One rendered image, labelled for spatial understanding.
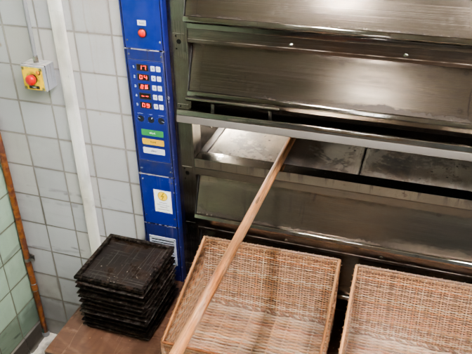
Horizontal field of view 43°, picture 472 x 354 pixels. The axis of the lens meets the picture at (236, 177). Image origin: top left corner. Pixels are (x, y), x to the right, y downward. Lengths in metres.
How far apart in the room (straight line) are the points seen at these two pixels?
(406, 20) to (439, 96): 0.26
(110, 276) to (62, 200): 0.54
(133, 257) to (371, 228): 0.91
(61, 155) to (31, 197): 0.32
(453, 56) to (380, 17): 0.25
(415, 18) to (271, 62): 0.48
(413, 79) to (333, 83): 0.25
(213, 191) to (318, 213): 0.41
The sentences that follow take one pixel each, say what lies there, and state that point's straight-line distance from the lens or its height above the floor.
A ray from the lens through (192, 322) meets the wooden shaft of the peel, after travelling 1.54.
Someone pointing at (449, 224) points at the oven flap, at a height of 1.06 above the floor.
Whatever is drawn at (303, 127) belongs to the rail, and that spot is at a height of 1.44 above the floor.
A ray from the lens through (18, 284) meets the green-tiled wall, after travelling 3.06.
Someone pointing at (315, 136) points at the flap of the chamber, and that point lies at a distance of 1.91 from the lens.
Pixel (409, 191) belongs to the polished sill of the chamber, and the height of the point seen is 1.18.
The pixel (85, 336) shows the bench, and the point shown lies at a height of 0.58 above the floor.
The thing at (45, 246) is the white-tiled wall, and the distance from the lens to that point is 2.94.
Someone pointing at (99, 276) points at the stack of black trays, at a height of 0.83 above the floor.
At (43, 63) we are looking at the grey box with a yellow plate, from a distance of 2.37.
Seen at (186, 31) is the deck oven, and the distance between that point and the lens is 2.07.
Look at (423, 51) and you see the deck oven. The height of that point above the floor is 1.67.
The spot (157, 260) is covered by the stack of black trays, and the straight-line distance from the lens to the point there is 2.34.
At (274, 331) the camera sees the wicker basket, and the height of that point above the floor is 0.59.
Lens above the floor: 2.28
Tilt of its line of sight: 31 degrees down
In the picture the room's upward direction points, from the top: 1 degrees counter-clockwise
